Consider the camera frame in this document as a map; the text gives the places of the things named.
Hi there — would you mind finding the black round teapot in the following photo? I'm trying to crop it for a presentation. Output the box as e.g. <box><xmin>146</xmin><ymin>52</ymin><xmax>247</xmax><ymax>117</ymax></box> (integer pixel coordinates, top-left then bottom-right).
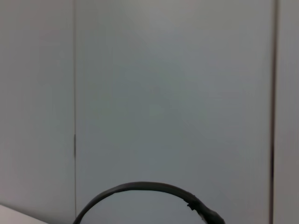
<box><xmin>72</xmin><ymin>181</ymin><xmax>226</xmax><ymax>224</ymax></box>

